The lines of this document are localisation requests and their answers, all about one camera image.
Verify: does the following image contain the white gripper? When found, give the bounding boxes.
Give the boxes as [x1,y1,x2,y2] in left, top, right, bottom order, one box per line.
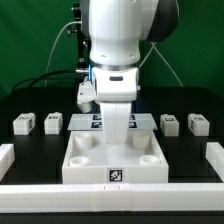
[92,67,139,144]

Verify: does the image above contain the white square tabletop part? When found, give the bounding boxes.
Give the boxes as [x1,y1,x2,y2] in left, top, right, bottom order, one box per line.
[62,131,169,184]

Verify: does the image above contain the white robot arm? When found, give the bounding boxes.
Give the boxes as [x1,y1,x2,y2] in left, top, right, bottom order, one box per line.
[79,0,179,144]

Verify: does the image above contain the white marker sheet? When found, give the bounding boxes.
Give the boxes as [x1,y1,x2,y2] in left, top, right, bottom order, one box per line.
[68,113,157,131]

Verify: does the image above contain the white right fence piece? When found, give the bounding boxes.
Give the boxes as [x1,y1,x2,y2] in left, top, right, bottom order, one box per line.
[206,142,224,183]

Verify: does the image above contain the white fence piece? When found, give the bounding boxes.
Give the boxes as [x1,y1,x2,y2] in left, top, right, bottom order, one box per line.
[206,142,224,183]
[0,144,15,181]

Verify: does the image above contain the white left fence piece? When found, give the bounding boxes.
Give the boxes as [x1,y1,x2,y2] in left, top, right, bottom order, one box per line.
[0,144,15,181]

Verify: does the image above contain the black camera on stand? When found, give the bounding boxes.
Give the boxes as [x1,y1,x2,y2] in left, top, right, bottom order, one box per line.
[67,3,89,85]

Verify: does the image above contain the black cable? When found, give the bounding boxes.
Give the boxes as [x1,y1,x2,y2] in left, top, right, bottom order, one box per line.
[11,69,88,93]

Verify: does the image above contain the white cable right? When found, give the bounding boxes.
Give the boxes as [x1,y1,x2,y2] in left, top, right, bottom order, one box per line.
[139,42,184,88]

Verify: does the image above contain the white cable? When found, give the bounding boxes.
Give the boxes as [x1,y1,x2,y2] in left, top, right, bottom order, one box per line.
[139,42,184,88]
[44,20,81,88]

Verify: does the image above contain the white cable left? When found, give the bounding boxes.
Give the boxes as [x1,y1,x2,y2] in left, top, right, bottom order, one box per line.
[44,20,81,88]

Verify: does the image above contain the white front fence rail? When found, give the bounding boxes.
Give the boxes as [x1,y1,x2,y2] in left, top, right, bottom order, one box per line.
[0,183,224,213]

